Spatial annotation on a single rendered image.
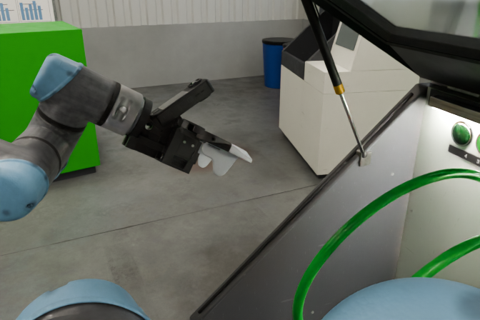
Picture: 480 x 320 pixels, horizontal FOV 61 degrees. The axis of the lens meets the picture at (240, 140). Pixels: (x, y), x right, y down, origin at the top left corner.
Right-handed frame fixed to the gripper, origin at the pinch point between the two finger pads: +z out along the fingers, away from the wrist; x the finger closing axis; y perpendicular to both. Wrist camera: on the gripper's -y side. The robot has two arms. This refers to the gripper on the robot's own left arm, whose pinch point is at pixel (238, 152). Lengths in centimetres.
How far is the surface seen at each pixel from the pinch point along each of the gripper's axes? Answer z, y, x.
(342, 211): 31.9, 1.7, -3.1
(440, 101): 30.8, -25.9, 11.3
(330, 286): 41.9, 19.3, -7.8
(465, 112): 31.1, -24.0, 17.3
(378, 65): 179, -125, -187
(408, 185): 8.4, -3.8, 31.0
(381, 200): 5.9, -0.5, 30.0
